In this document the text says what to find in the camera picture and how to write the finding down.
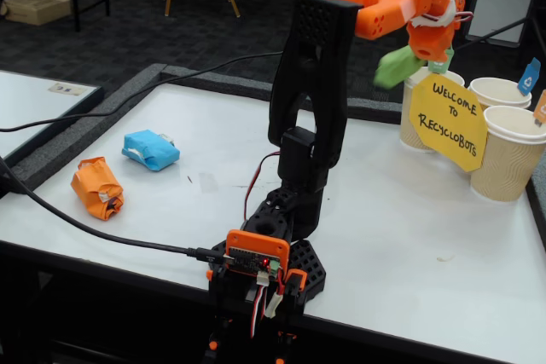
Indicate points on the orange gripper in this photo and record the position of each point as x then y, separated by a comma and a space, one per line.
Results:
427, 49

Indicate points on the green paper-wrapped rubbish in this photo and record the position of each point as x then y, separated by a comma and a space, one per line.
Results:
396, 67

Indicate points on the orange and black robot arm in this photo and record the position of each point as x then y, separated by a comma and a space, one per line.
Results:
315, 82

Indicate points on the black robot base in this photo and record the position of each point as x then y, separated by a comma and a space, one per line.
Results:
307, 261

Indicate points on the blue paper-wrapped rubbish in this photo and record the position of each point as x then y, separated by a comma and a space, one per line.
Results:
145, 146

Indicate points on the orange paper-wrapped rubbish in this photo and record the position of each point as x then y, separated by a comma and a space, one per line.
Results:
94, 189

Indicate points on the green recycling bin tag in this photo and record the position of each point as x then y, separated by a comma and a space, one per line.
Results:
437, 66

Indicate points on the black metal bar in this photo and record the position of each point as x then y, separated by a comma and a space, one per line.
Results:
495, 32

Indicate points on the paper cup with blue tag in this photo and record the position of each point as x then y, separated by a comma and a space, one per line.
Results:
499, 91

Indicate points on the paper cup with green tag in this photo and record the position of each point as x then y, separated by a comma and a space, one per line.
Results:
407, 134

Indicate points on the yellow welcome sign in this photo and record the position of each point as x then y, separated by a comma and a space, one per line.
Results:
448, 138

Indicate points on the blue recycling bin tag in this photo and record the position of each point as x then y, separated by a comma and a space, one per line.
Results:
528, 78

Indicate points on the orange recycling bin tag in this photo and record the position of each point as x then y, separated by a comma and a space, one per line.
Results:
541, 110

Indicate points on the paper cup with orange tag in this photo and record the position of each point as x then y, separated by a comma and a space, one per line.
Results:
507, 163

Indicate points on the dark grey foam strip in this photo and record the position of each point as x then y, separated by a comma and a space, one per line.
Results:
85, 131
222, 83
538, 202

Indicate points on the orange controller board holder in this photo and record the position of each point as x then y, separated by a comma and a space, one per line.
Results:
256, 242

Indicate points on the small paper label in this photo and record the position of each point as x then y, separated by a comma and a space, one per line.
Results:
68, 89

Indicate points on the cardboard box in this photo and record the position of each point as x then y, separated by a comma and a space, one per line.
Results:
36, 8

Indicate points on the white panel with black frame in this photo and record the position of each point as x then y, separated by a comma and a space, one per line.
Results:
507, 1

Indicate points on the whiteboard with black frame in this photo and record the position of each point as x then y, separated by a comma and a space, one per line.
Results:
34, 104

